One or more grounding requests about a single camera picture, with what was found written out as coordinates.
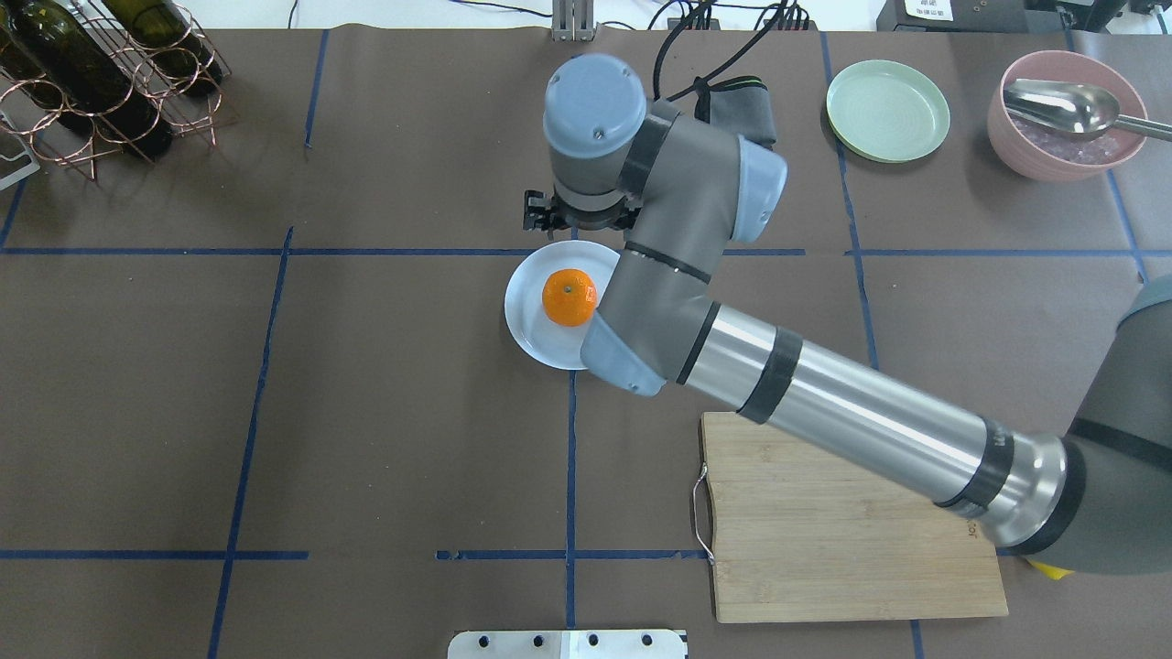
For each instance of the rear dark wine bottle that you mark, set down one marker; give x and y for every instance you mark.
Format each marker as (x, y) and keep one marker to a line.
(15, 63)

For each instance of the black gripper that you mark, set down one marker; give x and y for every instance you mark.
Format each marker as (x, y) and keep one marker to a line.
(538, 213)

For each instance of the copper wire bottle rack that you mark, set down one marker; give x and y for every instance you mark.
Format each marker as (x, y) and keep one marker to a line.
(39, 117)

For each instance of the light blue plate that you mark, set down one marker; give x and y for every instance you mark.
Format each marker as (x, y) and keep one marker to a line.
(559, 347)

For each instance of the black orange power strip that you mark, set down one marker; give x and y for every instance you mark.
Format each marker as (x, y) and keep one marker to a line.
(788, 16)

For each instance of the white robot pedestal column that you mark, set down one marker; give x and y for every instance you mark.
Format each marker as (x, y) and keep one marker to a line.
(604, 643)

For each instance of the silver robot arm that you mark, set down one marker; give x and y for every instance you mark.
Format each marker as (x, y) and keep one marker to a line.
(1095, 500)

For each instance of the bamboo cutting board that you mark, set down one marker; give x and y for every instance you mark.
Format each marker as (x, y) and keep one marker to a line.
(801, 535)

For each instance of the front dark wine bottle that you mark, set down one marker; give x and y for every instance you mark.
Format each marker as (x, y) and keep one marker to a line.
(95, 84)

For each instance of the folded dark grey cloth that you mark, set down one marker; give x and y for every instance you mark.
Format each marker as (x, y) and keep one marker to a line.
(739, 105)

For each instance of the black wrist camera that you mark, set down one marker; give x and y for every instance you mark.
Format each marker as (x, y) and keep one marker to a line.
(542, 213)

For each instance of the right yellow lemon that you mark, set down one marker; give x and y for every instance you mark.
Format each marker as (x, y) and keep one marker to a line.
(1051, 572)

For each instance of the metal scoop spoon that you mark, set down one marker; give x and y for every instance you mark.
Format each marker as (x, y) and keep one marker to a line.
(1076, 109)

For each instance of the dark wine bottle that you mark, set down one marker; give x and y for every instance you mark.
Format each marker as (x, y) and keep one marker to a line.
(15, 63)
(95, 84)
(175, 47)

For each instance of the light green plate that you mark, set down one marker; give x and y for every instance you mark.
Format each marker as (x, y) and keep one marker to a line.
(887, 112)

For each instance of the pink bowl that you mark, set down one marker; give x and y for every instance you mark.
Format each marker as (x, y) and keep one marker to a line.
(1048, 155)

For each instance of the middle dark wine bottle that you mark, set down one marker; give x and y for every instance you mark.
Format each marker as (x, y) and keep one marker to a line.
(175, 47)

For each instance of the aluminium frame post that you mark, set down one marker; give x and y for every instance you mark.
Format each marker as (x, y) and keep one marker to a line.
(573, 21)

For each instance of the black desktop box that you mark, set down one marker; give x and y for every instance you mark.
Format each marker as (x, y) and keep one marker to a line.
(952, 16)

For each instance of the orange fruit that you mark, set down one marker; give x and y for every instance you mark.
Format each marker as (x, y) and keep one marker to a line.
(569, 297)

